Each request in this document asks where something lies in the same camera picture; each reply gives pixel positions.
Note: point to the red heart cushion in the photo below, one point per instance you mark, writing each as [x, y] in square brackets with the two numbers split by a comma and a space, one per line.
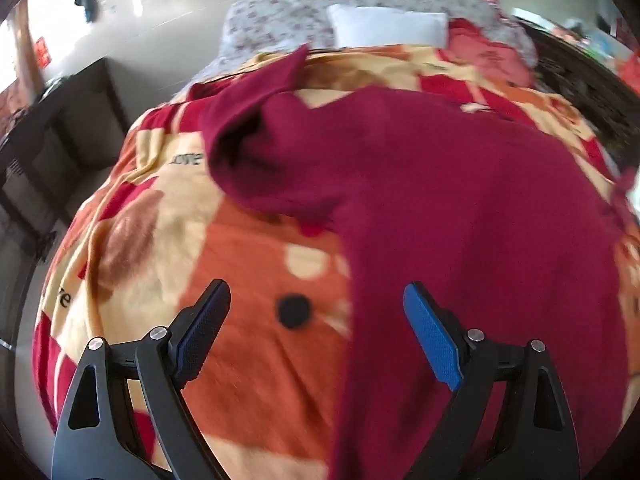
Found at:
[494, 60]

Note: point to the floral grey quilt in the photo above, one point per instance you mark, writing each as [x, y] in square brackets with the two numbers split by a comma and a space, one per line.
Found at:
[260, 26]

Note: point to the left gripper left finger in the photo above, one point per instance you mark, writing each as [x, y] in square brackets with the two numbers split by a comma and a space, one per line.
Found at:
[98, 436]

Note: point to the red paper wall sign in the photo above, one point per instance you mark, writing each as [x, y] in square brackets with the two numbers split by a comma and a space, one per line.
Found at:
[43, 57]

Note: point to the maroon fleece garment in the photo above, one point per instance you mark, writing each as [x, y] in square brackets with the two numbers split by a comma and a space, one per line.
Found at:
[428, 172]

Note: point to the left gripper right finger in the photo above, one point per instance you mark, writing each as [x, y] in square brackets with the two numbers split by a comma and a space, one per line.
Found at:
[534, 436]

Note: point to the dark wooden side cabinet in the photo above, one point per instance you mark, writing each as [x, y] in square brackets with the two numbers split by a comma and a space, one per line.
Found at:
[76, 129]

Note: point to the carved dark wooden headboard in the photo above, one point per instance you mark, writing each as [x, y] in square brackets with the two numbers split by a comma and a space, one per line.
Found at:
[601, 97]

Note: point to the orange red patterned blanket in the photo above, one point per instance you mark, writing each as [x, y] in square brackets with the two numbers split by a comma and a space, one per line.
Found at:
[146, 244]

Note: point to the white pillow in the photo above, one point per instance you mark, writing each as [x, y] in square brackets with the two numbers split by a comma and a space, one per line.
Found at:
[373, 26]

